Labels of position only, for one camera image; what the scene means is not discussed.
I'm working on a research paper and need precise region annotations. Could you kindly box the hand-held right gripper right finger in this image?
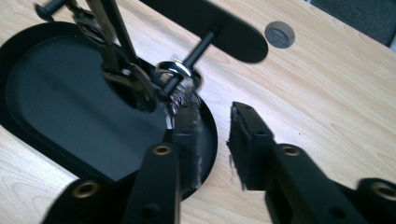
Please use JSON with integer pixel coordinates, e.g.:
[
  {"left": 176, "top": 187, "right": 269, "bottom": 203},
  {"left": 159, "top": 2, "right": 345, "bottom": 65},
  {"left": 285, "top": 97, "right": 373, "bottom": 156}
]
[{"left": 226, "top": 101, "right": 369, "bottom": 224}]

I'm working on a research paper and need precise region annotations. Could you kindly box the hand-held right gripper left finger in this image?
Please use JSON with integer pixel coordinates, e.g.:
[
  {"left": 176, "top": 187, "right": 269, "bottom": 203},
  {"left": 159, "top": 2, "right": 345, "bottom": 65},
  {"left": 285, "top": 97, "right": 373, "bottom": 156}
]
[{"left": 122, "top": 100, "right": 204, "bottom": 224}]

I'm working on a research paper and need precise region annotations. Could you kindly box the black car key with ring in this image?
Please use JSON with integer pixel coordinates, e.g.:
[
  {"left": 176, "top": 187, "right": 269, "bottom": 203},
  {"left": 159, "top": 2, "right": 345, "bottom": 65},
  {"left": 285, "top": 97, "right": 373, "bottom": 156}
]
[{"left": 66, "top": 0, "right": 204, "bottom": 132}]

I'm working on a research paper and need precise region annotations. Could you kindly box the black key rack with tray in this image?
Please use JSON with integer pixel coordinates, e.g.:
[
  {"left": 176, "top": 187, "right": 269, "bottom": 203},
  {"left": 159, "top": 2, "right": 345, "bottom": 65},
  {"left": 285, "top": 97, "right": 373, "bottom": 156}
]
[{"left": 0, "top": 0, "right": 270, "bottom": 201}]

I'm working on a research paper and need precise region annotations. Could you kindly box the grey round table grommet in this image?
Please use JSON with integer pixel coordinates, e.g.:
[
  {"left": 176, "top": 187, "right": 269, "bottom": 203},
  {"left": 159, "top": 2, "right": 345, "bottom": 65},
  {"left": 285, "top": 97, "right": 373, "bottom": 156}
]
[{"left": 263, "top": 21, "right": 296, "bottom": 49}]

